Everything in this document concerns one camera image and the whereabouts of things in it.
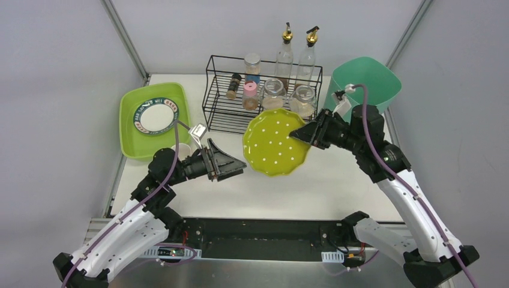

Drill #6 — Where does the glass jar with metal ring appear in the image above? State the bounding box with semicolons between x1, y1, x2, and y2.
289;85;317;118

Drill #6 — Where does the green polka dot plate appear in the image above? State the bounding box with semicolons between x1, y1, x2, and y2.
242;109;310;177

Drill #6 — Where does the black wire rack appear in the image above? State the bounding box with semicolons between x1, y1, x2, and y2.
202;53;324;135

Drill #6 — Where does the glass jar with beige powder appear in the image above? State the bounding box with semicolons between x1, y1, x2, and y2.
261;78;286;110

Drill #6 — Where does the oil bottle with gold cap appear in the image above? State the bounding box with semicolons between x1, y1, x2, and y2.
274;22;294;90

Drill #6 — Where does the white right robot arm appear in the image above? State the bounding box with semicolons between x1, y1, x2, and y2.
290;105;480;287

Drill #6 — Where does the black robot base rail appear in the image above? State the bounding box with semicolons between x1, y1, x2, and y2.
167;218;367;268

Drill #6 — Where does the silver lid pellet jar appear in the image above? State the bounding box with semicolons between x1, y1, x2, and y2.
244;53;261;85

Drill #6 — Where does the green plastic waste bin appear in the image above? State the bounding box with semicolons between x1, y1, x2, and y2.
323;56;402;114

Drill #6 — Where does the lime green plastic basin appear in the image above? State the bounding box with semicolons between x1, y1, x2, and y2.
119;82;191;161

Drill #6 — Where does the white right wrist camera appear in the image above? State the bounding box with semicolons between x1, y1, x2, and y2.
331;90;352;117

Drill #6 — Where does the pink cup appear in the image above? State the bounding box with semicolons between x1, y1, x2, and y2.
171;143;193;160

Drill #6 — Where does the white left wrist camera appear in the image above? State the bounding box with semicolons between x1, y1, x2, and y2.
188;123;208;149

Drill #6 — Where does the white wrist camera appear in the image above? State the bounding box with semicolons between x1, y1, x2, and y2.
188;123;208;149
331;90;352;117

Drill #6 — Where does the white plate with blue rim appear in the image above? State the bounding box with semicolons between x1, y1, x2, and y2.
133;97;179;135

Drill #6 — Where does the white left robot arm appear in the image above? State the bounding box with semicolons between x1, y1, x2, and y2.
53;139;247;287

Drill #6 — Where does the oil bottle with black spout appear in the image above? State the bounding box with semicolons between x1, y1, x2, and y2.
295;26;319;88

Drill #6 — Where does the pink lid spice jar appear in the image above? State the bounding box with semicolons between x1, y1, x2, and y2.
242;80;259;110

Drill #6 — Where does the black lid spice jar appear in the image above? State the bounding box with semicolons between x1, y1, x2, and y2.
226;73;242;100

